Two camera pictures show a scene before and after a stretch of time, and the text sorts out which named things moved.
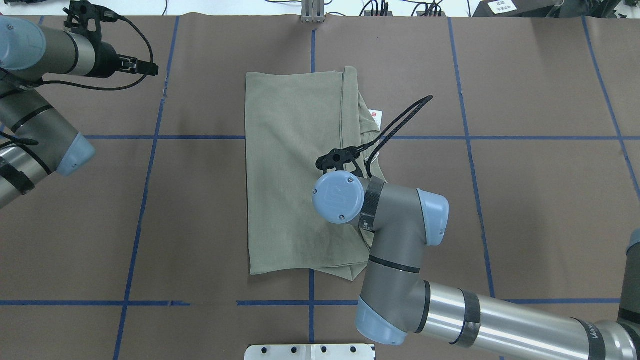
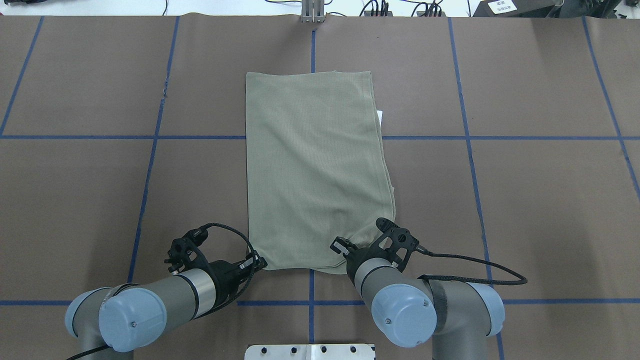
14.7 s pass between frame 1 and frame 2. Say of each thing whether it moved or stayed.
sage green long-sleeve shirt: stayed
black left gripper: moved
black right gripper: moved
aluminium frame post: stayed
